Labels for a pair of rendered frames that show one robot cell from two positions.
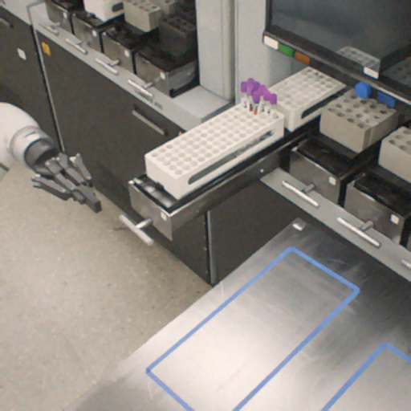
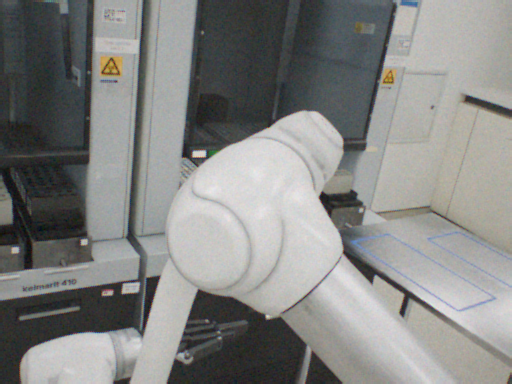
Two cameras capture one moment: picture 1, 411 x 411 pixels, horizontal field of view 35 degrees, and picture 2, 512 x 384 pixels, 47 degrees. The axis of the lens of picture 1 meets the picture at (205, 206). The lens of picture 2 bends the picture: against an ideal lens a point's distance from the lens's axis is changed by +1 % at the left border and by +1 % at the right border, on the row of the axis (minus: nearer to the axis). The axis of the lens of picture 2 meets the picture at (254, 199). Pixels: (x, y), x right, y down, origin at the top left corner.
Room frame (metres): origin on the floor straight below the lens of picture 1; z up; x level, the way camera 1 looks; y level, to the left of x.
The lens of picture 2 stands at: (0.92, 1.27, 1.48)
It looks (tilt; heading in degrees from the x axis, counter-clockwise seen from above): 23 degrees down; 275
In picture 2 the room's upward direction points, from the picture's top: 9 degrees clockwise
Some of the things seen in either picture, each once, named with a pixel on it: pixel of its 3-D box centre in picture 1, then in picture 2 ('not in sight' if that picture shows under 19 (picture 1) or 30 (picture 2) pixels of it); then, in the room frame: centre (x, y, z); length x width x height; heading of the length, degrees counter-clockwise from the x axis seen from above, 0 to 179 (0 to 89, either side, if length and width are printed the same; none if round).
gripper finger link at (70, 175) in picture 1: (71, 176); (190, 334); (1.10, 0.29, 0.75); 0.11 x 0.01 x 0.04; 40
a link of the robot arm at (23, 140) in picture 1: (34, 149); (125, 353); (1.20, 0.39, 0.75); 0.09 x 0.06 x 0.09; 129
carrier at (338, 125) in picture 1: (344, 129); not in sight; (1.07, -0.29, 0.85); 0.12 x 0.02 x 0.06; 39
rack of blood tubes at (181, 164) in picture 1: (217, 147); not in sight; (1.06, -0.03, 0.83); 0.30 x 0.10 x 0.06; 129
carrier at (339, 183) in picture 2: not in sight; (335, 183); (0.84, -0.48, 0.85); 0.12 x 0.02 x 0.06; 38
